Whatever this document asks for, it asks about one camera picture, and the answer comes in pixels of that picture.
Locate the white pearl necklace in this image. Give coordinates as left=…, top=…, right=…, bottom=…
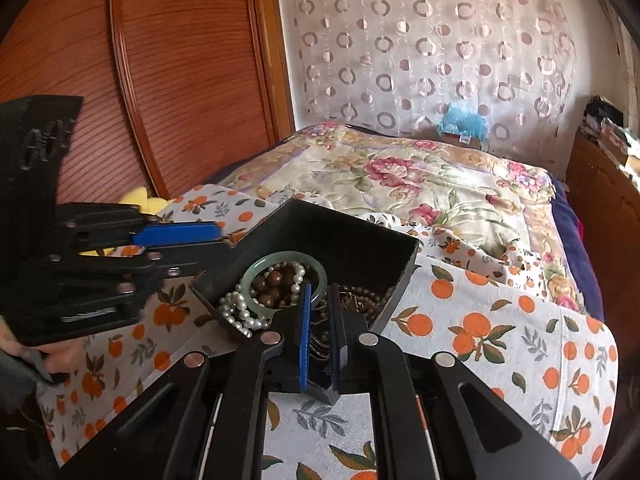
left=217, top=260, right=307, bottom=339

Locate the wooden sideboard cabinet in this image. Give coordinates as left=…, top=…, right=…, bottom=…
left=565, top=130, right=640, bottom=323

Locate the yellow plush toy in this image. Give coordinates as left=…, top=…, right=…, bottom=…
left=79, top=186, right=174, bottom=257

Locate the purple blanket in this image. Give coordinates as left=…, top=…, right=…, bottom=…
left=547, top=172, right=608, bottom=322

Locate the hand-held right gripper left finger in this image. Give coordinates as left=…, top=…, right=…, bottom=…
left=57, top=284, right=312, bottom=480

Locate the pale green jade bangle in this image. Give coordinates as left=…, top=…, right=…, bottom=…
left=241, top=251, right=329, bottom=322

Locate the pile of folded clothes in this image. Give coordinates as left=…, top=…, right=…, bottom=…
left=584, top=95, right=622, bottom=127

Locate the stack of books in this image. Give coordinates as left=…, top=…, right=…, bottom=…
left=595, top=117, right=640, bottom=173

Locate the orange fruit print bedsheet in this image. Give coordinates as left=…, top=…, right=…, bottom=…
left=37, top=184, right=621, bottom=480

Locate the person's left hand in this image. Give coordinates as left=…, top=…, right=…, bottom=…
left=0, top=316, right=84, bottom=389

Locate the black storage box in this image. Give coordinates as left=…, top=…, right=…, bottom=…
left=189, top=198, right=421, bottom=406

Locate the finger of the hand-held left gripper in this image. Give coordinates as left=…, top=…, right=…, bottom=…
left=55, top=202, right=224, bottom=248
left=49, top=241, right=229, bottom=320

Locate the brown bead chain necklace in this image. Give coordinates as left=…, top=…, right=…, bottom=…
left=312, top=284, right=389, bottom=361

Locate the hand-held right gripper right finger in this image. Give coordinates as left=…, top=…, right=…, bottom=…
left=330, top=285, right=583, bottom=480

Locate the floral quilt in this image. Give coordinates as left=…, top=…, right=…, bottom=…
left=219, top=122, right=587, bottom=312

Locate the wooden bead bracelet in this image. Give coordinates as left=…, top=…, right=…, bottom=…
left=250, top=266, right=302, bottom=309

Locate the wooden wardrobe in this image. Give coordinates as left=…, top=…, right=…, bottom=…
left=0, top=0, right=296, bottom=202

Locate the circle pattern lace curtain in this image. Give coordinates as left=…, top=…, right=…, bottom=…
left=275, top=0, right=581, bottom=142

